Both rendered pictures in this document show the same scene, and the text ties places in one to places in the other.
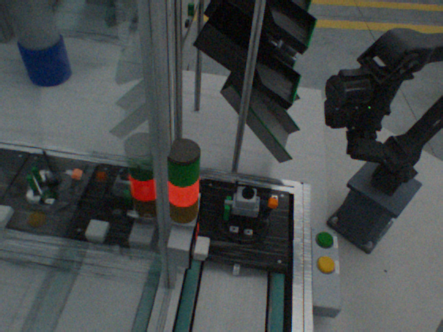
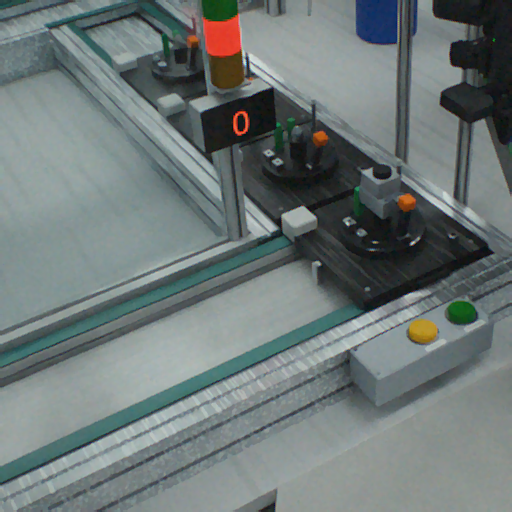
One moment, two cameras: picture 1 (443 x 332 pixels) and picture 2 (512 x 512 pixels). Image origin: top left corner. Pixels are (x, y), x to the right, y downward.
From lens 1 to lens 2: 0.98 m
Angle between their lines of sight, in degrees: 44
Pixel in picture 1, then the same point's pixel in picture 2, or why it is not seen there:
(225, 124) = not seen: outside the picture
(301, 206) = (487, 272)
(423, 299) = not seen: outside the picture
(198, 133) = (489, 160)
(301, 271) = (385, 320)
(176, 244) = (196, 103)
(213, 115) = not seen: outside the picture
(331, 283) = (403, 351)
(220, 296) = (276, 292)
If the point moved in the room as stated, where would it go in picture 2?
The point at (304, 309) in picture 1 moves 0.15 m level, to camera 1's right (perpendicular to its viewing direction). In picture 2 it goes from (334, 345) to (402, 410)
